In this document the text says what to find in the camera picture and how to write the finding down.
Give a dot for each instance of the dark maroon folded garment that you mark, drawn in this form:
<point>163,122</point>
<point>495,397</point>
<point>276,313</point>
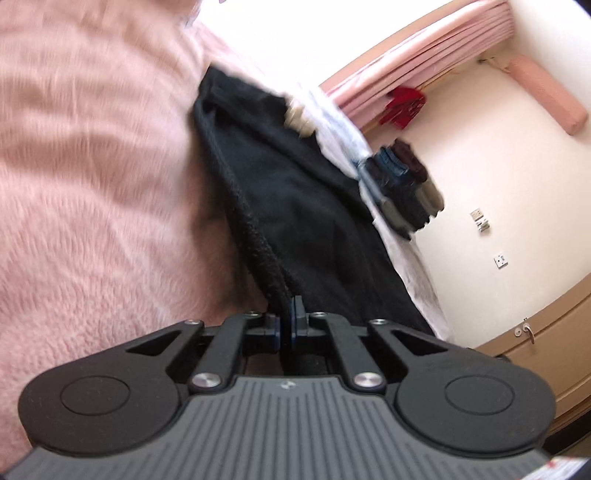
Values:
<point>404,152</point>

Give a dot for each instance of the folded blue jeans stack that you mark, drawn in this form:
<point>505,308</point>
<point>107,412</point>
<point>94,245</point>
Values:
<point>395,181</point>

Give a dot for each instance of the beige folded garment on top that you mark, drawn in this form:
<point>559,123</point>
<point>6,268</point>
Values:
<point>430,197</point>

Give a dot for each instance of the right pink curtain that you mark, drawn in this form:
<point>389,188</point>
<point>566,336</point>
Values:
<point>418,55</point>

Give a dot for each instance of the metal door handle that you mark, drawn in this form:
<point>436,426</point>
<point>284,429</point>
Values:
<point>524,329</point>

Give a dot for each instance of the black sweater with white collar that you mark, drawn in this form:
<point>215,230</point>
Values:
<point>300,224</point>

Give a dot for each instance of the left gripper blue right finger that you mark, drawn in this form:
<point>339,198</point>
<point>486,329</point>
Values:
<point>304,338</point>

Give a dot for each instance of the white wall socket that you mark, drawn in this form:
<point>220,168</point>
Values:
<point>500,260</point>

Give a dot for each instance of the wall switch with plug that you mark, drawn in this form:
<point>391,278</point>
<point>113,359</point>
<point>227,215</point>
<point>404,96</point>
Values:
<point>481,222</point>

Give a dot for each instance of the grey folded garment lower stack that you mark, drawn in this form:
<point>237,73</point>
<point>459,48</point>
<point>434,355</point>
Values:
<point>388,210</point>

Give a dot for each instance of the pink bolster roll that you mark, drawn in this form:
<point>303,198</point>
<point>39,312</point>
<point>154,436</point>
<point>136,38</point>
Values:
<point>562,106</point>

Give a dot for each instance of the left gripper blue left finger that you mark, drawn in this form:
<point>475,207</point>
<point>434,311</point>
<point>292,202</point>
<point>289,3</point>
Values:
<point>263,335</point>

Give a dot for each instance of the pink and blue duvet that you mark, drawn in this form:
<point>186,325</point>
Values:
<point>109,228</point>

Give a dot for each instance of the red hanging garment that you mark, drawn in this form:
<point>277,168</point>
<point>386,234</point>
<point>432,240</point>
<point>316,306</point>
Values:
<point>404,105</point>

